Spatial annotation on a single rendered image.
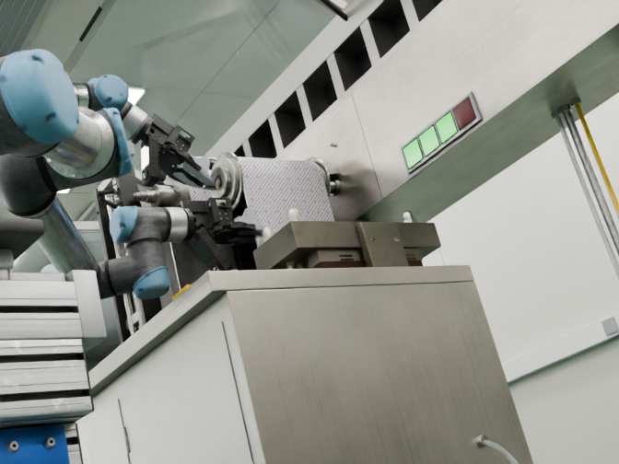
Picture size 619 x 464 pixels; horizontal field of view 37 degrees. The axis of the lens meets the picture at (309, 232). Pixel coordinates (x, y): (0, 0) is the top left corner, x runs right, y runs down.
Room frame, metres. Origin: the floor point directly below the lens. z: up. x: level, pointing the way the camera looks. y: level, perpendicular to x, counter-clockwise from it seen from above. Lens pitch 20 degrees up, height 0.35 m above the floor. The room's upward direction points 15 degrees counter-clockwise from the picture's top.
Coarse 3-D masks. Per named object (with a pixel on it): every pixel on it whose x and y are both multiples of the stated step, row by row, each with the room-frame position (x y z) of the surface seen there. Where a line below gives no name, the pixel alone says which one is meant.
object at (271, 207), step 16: (256, 192) 1.98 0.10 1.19; (272, 192) 2.01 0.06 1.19; (288, 192) 2.04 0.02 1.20; (304, 192) 2.06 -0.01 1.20; (320, 192) 2.09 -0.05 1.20; (256, 208) 1.97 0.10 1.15; (272, 208) 2.00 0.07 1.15; (288, 208) 2.03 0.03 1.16; (304, 208) 2.06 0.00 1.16; (320, 208) 2.08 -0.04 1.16; (272, 224) 1.99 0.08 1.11; (256, 240) 1.96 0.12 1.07
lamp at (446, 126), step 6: (450, 114) 1.86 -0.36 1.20; (444, 120) 1.87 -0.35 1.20; (450, 120) 1.86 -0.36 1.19; (438, 126) 1.89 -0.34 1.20; (444, 126) 1.88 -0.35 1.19; (450, 126) 1.86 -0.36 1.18; (438, 132) 1.89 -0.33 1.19; (444, 132) 1.88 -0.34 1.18; (450, 132) 1.87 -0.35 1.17; (456, 132) 1.86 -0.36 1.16; (444, 138) 1.89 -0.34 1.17
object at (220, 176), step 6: (216, 168) 1.99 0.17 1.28; (222, 168) 1.97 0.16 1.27; (216, 174) 1.99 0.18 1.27; (222, 174) 1.97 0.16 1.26; (228, 174) 1.97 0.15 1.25; (216, 180) 2.00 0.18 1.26; (222, 180) 1.98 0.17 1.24; (228, 180) 1.97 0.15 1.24; (216, 186) 2.00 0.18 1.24; (222, 186) 1.98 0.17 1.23; (228, 186) 1.98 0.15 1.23; (216, 192) 2.00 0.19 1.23; (222, 192) 1.99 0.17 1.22
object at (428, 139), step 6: (432, 126) 1.90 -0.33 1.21; (426, 132) 1.92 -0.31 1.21; (432, 132) 1.91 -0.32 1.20; (420, 138) 1.94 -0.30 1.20; (426, 138) 1.92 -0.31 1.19; (432, 138) 1.91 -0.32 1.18; (426, 144) 1.93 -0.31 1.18; (432, 144) 1.92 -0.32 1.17; (438, 144) 1.90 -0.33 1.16; (426, 150) 1.93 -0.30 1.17; (432, 150) 1.92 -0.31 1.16
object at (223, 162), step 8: (224, 160) 1.98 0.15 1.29; (232, 168) 1.96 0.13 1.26; (320, 168) 2.12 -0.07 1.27; (232, 176) 1.96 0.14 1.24; (232, 184) 1.97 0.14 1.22; (232, 192) 1.97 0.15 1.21; (216, 200) 2.03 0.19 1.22; (224, 200) 2.01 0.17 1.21; (232, 200) 1.99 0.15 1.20; (240, 200) 2.00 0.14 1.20
